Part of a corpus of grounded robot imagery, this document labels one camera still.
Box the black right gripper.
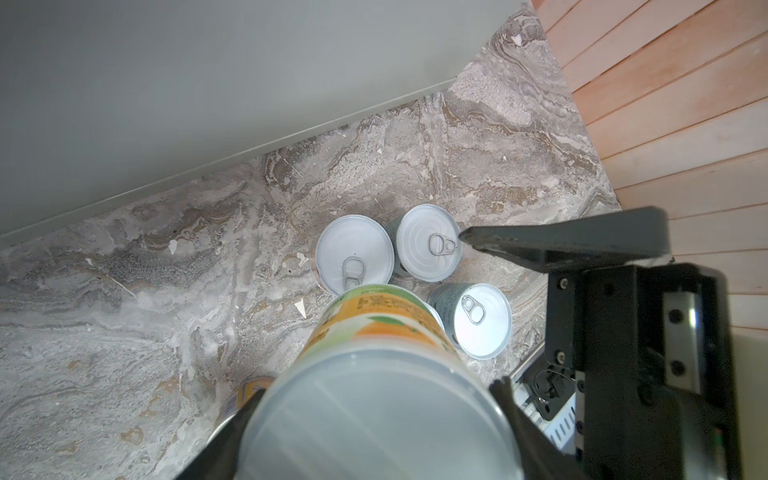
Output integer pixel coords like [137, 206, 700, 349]
[459, 207, 741, 479]

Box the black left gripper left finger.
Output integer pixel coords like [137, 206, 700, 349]
[177, 389, 266, 480]

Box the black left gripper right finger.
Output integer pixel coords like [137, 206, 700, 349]
[489, 377, 588, 479]

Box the yellow can white lid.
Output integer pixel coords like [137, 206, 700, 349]
[236, 284, 524, 479]
[207, 376, 275, 444]

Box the short white-top can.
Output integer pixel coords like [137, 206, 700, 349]
[427, 283, 513, 360]

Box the grey-label short can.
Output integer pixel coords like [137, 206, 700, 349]
[385, 204, 462, 282]

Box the orange-label short can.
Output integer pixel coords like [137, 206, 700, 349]
[313, 215, 395, 295]

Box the grey metal cabinet box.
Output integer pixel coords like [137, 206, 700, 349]
[1, 1, 519, 246]

